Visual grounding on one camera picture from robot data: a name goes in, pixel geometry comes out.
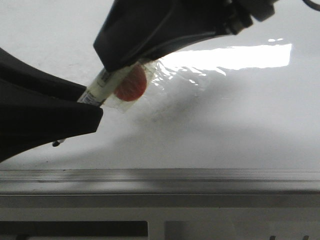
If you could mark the dark gripper block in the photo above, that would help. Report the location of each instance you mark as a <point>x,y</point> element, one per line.
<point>257,8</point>

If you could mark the grey aluminium whiteboard frame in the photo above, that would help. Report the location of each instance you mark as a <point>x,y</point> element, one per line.
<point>175,181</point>

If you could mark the red round magnet with tape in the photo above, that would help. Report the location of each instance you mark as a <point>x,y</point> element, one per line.
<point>132,86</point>

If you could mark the white whiteboard marker pen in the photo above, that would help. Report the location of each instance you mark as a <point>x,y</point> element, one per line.
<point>103,86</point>

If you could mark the white whiteboard surface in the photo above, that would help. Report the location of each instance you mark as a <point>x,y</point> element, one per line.
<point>248,101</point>

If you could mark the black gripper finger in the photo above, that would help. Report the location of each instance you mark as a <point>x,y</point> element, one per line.
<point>150,29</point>
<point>37,108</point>

